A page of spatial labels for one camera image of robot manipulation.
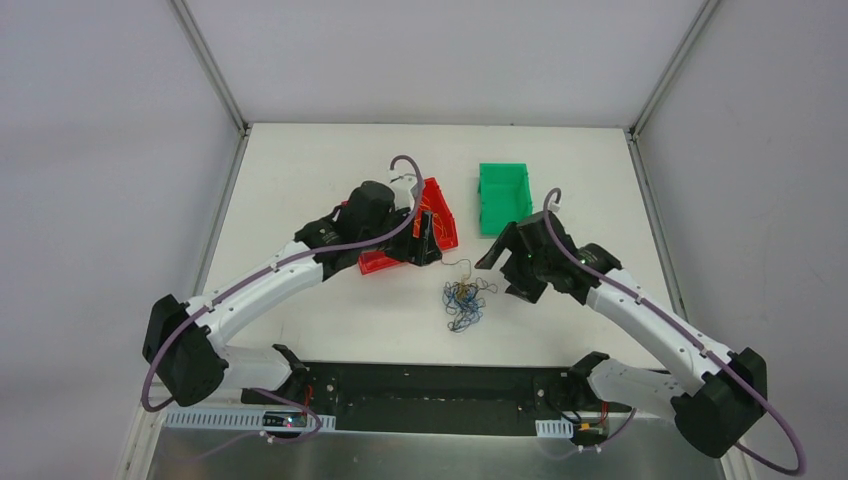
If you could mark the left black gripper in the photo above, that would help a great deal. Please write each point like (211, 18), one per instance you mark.
(416, 240)

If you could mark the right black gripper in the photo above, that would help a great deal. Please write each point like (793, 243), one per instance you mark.
(515, 248)

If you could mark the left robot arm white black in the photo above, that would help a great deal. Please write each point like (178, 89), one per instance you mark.
(187, 343)

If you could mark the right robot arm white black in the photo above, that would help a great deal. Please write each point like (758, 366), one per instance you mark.
(698, 388)

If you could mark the green plastic bin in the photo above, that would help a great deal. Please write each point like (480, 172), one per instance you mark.
(505, 196)

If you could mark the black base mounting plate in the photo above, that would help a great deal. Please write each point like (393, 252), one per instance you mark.
(433, 399)

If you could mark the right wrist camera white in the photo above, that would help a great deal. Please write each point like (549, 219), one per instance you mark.
(555, 206)

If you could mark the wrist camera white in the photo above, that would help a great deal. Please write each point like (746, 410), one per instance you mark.
(555, 206)
(406, 187)

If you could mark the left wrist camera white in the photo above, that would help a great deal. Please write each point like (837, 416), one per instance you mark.
(406, 187)

